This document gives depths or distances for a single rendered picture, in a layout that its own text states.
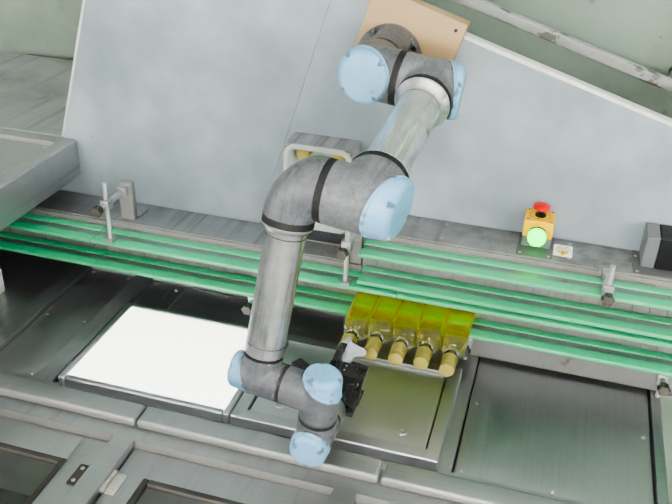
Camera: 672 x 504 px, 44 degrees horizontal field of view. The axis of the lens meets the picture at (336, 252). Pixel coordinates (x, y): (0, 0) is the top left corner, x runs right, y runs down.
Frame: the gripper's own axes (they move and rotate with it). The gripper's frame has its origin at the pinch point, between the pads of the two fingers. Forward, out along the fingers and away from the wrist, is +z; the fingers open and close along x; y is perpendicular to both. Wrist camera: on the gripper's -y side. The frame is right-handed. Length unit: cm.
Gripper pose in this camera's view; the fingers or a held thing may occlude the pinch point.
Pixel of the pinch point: (345, 347)
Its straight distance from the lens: 188.1
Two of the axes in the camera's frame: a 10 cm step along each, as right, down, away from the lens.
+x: 1.3, -8.5, -5.1
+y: 9.5, 2.5, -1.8
